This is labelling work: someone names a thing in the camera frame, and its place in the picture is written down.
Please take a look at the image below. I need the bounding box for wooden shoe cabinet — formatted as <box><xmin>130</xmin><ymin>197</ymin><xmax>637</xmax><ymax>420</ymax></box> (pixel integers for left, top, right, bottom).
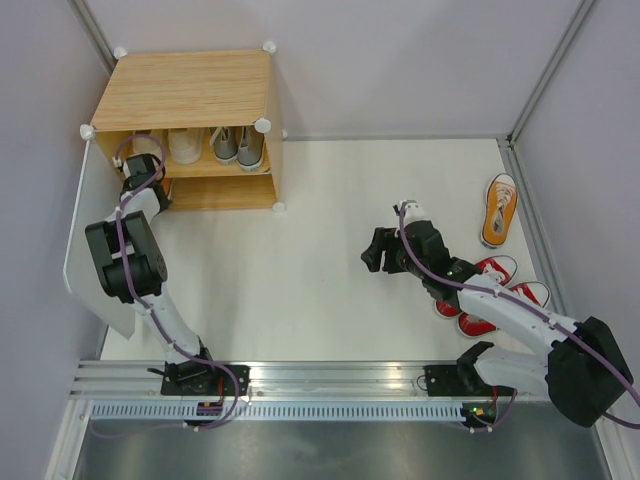
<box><xmin>80</xmin><ymin>50</ymin><xmax>284</xmax><ymax>211</ymax></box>

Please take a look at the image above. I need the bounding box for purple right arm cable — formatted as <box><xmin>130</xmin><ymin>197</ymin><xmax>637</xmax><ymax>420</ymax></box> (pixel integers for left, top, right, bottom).
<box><xmin>394</xmin><ymin>202</ymin><xmax>640</xmax><ymax>441</ymax></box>

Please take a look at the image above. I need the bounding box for orange sneaker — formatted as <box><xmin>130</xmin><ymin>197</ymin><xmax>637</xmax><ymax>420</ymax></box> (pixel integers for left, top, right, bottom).
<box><xmin>480</xmin><ymin>173</ymin><xmax>518</xmax><ymax>249</ymax></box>
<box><xmin>161</xmin><ymin>178</ymin><xmax>173</xmax><ymax>200</ymax></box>

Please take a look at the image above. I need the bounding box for beige canvas shoe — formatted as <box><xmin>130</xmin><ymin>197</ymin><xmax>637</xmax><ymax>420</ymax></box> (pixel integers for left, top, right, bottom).
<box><xmin>131</xmin><ymin>129</ymin><xmax>164</xmax><ymax>159</ymax></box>
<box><xmin>167</xmin><ymin>128</ymin><xmax>204</xmax><ymax>165</ymax></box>

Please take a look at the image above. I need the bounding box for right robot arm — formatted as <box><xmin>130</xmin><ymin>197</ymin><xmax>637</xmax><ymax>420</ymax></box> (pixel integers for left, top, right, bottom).
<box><xmin>361</xmin><ymin>220</ymin><xmax>639</xmax><ymax>427</ymax></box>

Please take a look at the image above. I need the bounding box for white slotted cable duct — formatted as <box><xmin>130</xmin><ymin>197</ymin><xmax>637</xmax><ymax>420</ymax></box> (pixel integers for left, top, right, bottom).
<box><xmin>91</xmin><ymin>401</ymin><xmax>465</xmax><ymax>422</ymax></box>

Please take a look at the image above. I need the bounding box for grey sneaker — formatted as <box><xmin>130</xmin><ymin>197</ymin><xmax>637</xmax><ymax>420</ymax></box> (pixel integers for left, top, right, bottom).
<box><xmin>209</xmin><ymin>127</ymin><xmax>238</xmax><ymax>165</ymax></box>
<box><xmin>237</xmin><ymin>126</ymin><xmax>264</xmax><ymax>172</ymax></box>

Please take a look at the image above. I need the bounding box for translucent cabinet door panel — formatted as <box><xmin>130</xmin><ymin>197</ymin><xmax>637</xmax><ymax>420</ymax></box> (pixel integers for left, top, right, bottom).
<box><xmin>63</xmin><ymin>140</ymin><xmax>135</xmax><ymax>338</ymax></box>

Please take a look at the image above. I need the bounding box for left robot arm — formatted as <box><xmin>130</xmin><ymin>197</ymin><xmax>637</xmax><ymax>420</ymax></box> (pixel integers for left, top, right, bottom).
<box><xmin>85</xmin><ymin>153</ymin><xmax>219</xmax><ymax>395</ymax></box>

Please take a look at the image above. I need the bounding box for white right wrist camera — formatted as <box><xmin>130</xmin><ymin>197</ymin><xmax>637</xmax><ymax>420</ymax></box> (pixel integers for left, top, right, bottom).
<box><xmin>393</xmin><ymin>200</ymin><xmax>427</xmax><ymax>224</ymax></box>

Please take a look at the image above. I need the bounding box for red sneaker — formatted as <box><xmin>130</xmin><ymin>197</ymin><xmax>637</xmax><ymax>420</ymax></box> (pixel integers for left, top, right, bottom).
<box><xmin>457</xmin><ymin>281</ymin><xmax>550</xmax><ymax>338</ymax></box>
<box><xmin>434</xmin><ymin>255</ymin><xmax>518</xmax><ymax>319</ymax></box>

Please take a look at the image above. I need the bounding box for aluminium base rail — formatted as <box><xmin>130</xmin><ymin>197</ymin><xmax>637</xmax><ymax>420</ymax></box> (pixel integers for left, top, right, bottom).
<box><xmin>69</xmin><ymin>360</ymin><xmax>516</xmax><ymax>399</ymax></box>

